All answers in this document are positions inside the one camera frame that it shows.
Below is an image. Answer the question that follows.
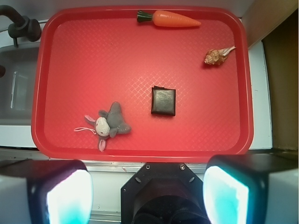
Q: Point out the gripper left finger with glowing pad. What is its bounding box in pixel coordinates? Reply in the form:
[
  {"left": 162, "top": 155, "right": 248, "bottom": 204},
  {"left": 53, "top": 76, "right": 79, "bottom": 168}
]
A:
[{"left": 0, "top": 160, "right": 93, "bottom": 224}]

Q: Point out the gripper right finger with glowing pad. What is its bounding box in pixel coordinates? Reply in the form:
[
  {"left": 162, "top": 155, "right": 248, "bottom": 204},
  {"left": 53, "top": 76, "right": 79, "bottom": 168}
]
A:
[{"left": 203, "top": 154, "right": 299, "bottom": 224}]

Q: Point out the grey plush bunny toy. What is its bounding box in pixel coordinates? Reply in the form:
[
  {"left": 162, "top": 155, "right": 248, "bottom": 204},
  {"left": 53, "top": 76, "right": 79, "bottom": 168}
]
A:
[{"left": 74, "top": 102, "right": 132, "bottom": 152}]

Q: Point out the grey sink basin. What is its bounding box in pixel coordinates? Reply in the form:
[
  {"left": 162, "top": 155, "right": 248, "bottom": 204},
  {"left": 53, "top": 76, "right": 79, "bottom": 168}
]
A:
[{"left": 0, "top": 43, "right": 39, "bottom": 126}]

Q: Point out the black leather wallet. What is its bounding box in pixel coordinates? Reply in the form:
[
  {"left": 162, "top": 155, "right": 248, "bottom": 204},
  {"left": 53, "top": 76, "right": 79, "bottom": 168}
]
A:
[{"left": 151, "top": 86, "right": 176, "bottom": 116}]

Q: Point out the brown spiral seashell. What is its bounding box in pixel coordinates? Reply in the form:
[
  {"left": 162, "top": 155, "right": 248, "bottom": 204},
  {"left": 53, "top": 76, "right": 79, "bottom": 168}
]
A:
[{"left": 204, "top": 46, "right": 236, "bottom": 65}]

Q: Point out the red plastic tray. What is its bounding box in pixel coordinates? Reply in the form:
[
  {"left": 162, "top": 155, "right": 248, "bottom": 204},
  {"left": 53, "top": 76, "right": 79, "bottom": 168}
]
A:
[{"left": 31, "top": 6, "right": 253, "bottom": 162}]

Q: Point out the black faucet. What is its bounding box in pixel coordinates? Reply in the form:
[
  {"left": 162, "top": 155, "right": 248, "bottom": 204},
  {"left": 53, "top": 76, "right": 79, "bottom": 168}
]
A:
[{"left": 0, "top": 5, "right": 42, "bottom": 48}]

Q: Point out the orange toy carrot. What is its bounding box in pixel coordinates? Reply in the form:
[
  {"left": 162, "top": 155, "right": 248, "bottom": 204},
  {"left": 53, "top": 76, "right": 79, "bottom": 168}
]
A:
[{"left": 136, "top": 10, "right": 201, "bottom": 28}]

